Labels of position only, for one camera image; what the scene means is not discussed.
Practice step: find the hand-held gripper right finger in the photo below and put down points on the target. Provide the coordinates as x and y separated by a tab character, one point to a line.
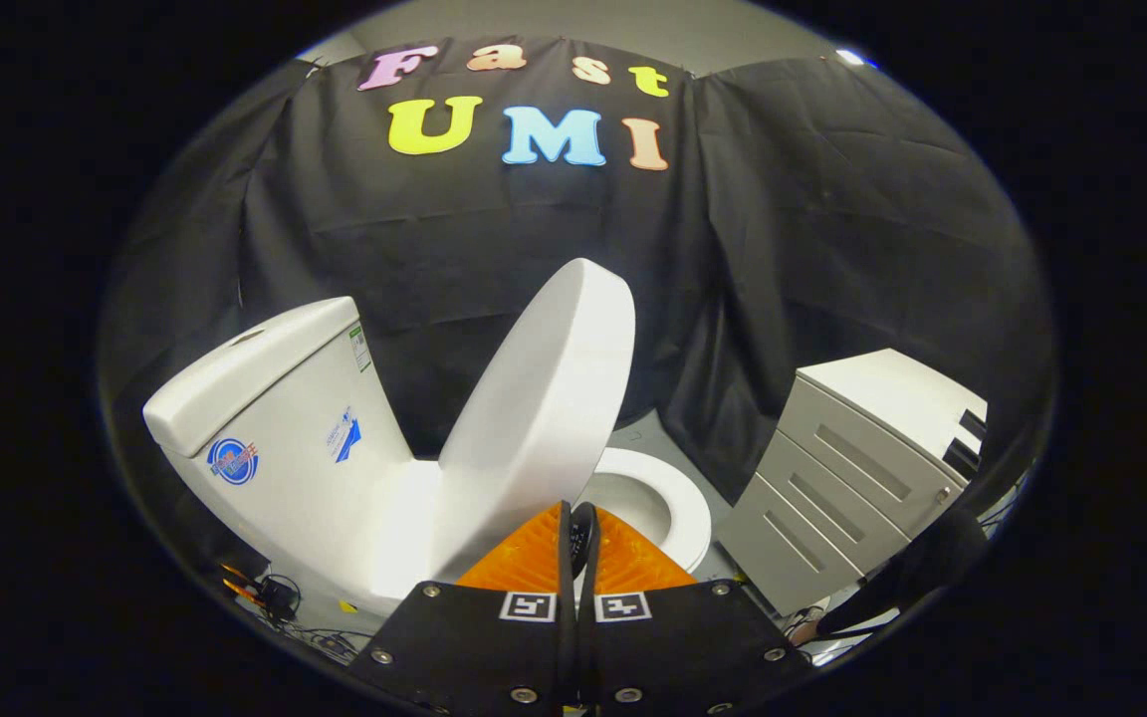
683	647

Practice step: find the black backdrop cloth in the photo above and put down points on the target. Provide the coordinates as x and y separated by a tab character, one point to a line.
793	249

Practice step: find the black round lid pull tab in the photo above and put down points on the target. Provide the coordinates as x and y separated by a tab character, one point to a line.
581	538

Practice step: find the white toilet seat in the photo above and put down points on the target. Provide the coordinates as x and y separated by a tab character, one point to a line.
678	498

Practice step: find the white ceramic toilet with tank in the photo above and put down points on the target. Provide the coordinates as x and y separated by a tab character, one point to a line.
285	448

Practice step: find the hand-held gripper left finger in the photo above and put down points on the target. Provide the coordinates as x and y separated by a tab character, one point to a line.
494	647

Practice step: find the white toilet lid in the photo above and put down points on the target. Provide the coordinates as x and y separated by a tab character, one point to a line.
544	418

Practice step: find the grey drawer cabinet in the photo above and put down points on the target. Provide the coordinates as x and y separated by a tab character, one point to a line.
862	468

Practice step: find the small square ceiling light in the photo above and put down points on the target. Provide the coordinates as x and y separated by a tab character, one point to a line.
852	57

